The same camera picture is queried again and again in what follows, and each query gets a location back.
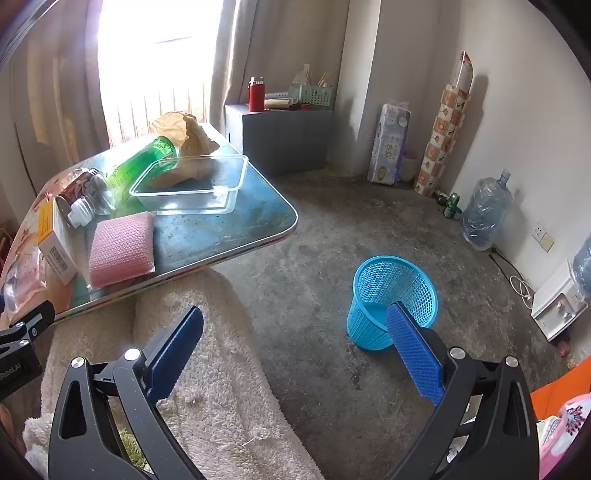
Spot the clear bottle with white cap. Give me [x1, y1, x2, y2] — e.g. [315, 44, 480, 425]
[68, 173, 117, 228]

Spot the white cable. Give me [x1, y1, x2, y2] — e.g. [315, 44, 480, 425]
[509, 274, 536, 310]

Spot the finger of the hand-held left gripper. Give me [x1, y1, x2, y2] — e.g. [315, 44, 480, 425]
[0, 300, 55, 354]

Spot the empty water jug in plastic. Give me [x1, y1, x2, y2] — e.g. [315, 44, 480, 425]
[462, 168, 513, 252]

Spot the beige curtain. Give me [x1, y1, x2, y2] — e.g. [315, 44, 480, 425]
[203, 0, 352, 144]
[0, 23, 112, 199]

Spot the green plastic bottle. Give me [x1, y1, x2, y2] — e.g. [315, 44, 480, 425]
[106, 135, 183, 204]

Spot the toilet paper pack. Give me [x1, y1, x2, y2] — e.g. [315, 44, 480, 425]
[368, 104, 411, 185]

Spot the grey cabinet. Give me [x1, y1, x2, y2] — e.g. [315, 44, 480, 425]
[225, 104, 334, 176]

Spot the white and yellow carton box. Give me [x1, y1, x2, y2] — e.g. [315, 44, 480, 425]
[37, 196, 93, 284]

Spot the red thermos bottle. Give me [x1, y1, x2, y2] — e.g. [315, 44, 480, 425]
[248, 76, 265, 112]

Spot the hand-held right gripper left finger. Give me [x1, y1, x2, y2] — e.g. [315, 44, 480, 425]
[47, 305, 206, 480]

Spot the orange board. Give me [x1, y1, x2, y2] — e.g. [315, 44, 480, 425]
[530, 369, 580, 423]

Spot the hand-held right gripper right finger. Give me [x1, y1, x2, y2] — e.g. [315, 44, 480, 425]
[385, 301, 541, 480]

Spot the blue plastic mesh basket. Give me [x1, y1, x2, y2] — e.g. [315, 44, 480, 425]
[346, 255, 438, 352]

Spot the clear plastic food container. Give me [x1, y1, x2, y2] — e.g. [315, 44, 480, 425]
[129, 154, 250, 215]

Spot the wall socket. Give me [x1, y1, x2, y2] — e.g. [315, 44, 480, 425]
[532, 224, 555, 253]

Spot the window railing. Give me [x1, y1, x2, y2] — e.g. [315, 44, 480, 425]
[106, 78, 213, 148]

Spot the white water dispenser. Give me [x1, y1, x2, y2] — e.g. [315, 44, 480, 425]
[531, 258, 589, 342]

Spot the red cartoon drink can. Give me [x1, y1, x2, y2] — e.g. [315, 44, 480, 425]
[55, 168, 100, 208]

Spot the clear red-printed plastic bag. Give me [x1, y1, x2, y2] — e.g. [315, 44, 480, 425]
[0, 194, 56, 319]

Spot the blue water jug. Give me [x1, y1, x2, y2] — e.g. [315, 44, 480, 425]
[571, 240, 591, 296]

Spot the pink floral blanket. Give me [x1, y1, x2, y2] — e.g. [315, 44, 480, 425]
[536, 397, 587, 480]

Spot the green perforated storage basket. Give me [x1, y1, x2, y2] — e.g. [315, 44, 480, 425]
[299, 84, 333, 108]

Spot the pink sponge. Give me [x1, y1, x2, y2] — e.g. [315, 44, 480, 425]
[89, 211, 155, 289]

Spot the beige paper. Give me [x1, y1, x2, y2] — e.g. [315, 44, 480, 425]
[148, 112, 221, 189]

